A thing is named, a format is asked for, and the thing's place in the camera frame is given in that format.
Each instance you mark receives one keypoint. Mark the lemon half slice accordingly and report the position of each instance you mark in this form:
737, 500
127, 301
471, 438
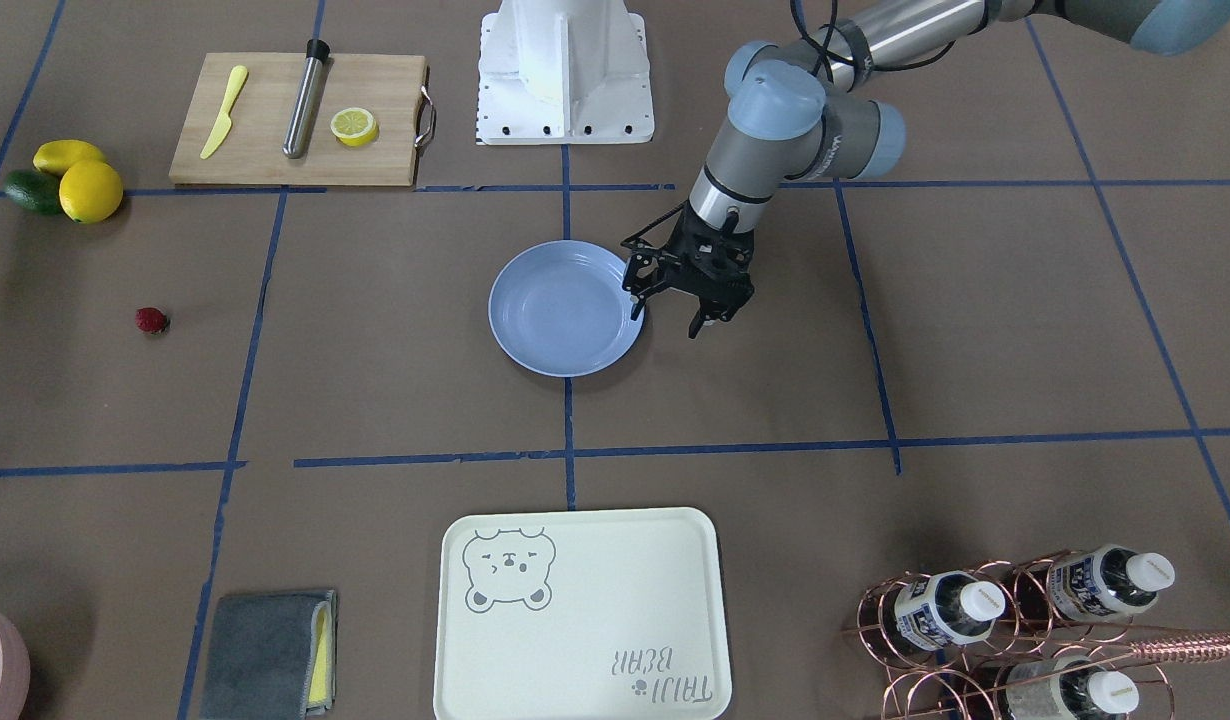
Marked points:
354, 127

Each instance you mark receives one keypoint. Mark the bamboo cutting board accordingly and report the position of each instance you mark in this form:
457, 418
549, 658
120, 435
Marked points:
390, 86

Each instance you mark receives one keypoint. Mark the green lime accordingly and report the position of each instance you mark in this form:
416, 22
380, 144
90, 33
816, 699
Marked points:
34, 190

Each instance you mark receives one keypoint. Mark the red strawberry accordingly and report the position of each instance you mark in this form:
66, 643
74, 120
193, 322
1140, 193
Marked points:
151, 320

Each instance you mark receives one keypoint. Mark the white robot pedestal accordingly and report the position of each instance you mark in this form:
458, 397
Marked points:
555, 72

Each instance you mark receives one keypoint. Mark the copper wire bottle rack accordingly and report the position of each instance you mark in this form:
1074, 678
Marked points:
962, 682

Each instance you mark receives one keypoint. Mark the steel muddler black tip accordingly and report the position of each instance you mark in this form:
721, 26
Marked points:
299, 133

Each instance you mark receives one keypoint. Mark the blue plate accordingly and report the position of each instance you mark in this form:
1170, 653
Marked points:
560, 309

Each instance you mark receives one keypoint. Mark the dark drink bottle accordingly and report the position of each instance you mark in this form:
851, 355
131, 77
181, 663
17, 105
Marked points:
1111, 582
932, 614
1071, 687

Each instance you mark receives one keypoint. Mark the grey folded cloth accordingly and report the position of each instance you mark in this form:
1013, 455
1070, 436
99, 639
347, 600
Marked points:
260, 654

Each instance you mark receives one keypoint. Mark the dark drink bottle front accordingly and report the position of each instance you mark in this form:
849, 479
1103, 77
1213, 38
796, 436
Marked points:
1071, 687

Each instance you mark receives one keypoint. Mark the yellow sponge cloth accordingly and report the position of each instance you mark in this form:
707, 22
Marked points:
321, 685

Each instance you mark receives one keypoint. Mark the round yellow lemon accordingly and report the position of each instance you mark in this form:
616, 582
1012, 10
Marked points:
90, 191

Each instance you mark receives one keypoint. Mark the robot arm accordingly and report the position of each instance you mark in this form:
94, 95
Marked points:
794, 115

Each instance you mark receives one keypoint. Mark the cream bear tray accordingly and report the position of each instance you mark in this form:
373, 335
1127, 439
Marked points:
603, 614

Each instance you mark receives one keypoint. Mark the oval yellow lemon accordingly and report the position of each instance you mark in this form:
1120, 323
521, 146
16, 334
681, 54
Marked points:
56, 157

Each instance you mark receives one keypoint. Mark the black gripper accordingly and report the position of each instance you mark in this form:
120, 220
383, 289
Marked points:
712, 283

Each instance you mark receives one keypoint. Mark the yellow plastic knife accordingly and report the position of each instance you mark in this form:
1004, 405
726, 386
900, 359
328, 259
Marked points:
223, 122

